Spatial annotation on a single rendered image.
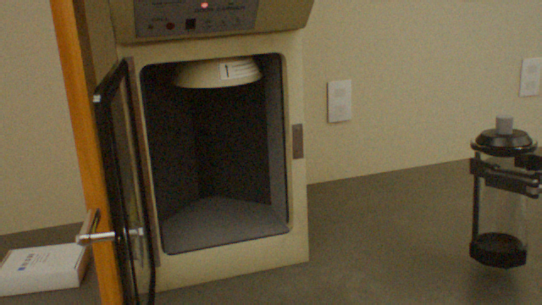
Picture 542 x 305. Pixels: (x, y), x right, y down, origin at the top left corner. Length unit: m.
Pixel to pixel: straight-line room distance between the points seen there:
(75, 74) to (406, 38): 1.00
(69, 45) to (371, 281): 0.67
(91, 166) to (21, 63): 0.55
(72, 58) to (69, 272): 0.46
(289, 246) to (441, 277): 0.29
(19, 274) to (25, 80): 0.46
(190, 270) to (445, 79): 0.97
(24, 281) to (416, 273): 0.75
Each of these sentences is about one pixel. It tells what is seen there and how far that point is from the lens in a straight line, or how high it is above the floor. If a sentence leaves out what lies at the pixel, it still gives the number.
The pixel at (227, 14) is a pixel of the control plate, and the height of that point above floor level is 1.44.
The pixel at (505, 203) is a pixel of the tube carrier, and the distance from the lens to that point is 1.03.
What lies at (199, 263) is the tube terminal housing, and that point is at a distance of 1.05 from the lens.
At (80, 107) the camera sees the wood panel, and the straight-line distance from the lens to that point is 0.84.
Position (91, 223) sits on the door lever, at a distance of 0.73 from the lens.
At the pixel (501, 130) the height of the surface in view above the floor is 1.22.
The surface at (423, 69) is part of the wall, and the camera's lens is 1.61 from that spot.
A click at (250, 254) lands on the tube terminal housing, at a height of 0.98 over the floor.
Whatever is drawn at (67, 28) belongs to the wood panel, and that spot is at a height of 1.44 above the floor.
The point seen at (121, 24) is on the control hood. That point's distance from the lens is 0.86.
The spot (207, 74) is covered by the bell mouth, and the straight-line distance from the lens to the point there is 0.97.
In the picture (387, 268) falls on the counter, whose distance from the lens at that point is 1.10.
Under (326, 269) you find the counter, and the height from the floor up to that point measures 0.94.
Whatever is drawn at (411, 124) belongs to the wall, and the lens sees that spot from 1.63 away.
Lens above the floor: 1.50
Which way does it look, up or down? 18 degrees down
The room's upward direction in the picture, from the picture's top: 3 degrees counter-clockwise
